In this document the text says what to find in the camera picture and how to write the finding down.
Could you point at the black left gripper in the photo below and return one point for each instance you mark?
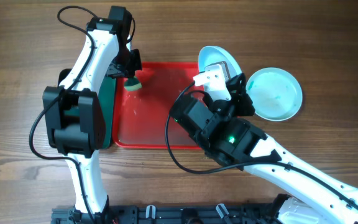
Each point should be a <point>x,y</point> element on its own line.
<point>114,74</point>

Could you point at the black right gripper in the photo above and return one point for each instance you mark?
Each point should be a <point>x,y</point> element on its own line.
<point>236,86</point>

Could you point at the dark green tray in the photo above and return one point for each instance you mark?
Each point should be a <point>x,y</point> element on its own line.
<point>107,109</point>

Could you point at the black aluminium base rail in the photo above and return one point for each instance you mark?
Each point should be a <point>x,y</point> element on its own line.
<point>221,213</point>

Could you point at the green yellow sponge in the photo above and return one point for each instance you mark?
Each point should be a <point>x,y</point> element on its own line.
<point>132,84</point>

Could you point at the red plastic tray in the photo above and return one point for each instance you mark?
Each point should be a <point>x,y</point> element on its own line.
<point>139,116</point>

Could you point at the white plate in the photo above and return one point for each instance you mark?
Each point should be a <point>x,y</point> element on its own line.
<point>276,94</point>
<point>213,54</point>

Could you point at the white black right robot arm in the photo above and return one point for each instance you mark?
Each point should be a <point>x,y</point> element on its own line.
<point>234,142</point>

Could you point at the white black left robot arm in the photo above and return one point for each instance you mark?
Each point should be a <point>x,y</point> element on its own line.
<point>88,72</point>

